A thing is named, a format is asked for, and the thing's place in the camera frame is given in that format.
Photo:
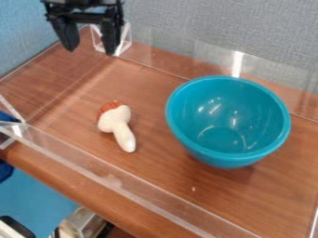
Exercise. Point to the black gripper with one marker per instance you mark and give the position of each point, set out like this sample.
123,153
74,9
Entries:
67,12

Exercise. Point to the white brown-capped toy mushroom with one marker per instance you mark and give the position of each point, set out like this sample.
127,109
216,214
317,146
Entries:
114,117

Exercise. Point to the blue plastic bowl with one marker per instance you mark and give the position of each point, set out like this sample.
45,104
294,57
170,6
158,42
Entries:
228,120

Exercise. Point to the clear acrylic front barrier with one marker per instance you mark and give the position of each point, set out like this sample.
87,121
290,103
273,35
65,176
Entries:
139,207

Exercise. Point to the clear acrylic back panel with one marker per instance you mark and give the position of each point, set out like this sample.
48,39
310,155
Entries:
191,58

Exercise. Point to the black white device below table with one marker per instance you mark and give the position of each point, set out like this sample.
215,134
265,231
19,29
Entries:
12,229

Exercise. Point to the clear acrylic corner bracket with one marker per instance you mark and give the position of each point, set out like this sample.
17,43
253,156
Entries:
126,39

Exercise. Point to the metal table frame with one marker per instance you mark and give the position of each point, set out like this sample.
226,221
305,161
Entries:
83,224

